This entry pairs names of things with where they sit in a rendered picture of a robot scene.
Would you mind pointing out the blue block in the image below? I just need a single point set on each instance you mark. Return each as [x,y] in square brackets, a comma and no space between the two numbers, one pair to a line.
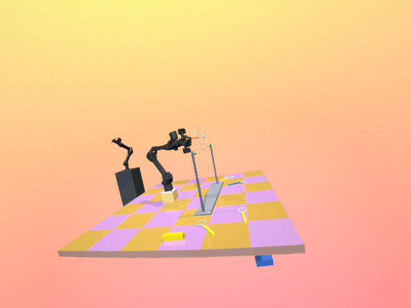
[264,260]

